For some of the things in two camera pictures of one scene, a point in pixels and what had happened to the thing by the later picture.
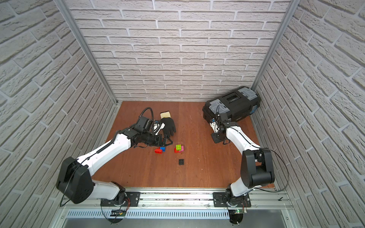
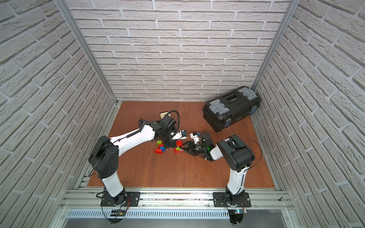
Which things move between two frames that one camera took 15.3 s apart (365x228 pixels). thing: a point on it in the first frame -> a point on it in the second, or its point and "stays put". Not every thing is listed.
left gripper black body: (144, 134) -> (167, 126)
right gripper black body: (217, 138) -> (199, 149)
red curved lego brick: (158, 151) stays put
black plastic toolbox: (240, 103) stays put
